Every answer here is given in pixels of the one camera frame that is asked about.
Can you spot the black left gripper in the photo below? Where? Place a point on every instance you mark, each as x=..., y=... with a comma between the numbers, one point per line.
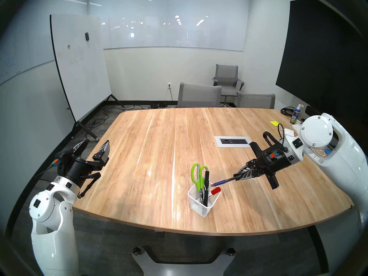
x=77, y=169

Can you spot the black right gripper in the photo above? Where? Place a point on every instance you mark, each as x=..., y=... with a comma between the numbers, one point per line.
x=271, y=163

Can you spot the blue ballpoint pen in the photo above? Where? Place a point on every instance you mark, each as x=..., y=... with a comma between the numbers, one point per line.
x=221, y=182

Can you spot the red capped white marker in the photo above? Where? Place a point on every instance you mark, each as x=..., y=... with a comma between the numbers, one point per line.
x=216, y=190

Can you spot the black permanent marker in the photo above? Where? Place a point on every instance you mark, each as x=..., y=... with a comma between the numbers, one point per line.
x=205, y=189

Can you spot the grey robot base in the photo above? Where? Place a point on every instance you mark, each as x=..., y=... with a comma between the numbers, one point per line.
x=184, y=268

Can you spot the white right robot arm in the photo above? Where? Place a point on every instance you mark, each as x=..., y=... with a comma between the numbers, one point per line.
x=330, y=146

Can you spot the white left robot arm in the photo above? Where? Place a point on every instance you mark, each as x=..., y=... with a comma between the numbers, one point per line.
x=50, y=220

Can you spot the grey table power outlet box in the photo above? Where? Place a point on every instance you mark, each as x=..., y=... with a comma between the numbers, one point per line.
x=233, y=141

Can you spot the yellow sticky note pad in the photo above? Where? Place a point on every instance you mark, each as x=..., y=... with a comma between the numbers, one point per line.
x=274, y=123

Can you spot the white power adapter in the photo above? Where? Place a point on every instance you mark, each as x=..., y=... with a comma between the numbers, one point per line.
x=289, y=132

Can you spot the white crumpled tissue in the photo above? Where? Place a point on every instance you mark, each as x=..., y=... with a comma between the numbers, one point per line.
x=297, y=127

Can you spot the grey mesh office chair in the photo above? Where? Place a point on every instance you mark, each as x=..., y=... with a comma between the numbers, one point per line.
x=256, y=101
x=198, y=95

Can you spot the whiteboard cleaner spray bottle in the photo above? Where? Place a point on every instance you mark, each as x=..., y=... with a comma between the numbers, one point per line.
x=295, y=116

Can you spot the black video sound bar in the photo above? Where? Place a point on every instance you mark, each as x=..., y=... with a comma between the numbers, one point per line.
x=312, y=110

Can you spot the mobile whiteboard on stand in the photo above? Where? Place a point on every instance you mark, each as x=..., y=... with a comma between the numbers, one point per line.
x=80, y=62

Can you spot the grey office chair with armrests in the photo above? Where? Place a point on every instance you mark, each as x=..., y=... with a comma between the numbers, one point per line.
x=227, y=74

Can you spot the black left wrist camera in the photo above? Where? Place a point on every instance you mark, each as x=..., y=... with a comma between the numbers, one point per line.
x=63, y=157

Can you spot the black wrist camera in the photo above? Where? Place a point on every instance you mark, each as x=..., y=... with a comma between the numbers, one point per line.
x=274, y=154
x=63, y=157

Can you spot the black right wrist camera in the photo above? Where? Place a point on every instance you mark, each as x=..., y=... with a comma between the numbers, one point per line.
x=274, y=154

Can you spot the wall whiteboard with writing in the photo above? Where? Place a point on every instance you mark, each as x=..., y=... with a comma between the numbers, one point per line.
x=17, y=62

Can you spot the large black wall screen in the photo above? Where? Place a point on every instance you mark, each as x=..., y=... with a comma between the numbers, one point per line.
x=322, y=62

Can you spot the wide glass wall whiteboard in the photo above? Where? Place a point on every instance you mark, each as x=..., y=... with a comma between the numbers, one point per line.
x=172, y=34

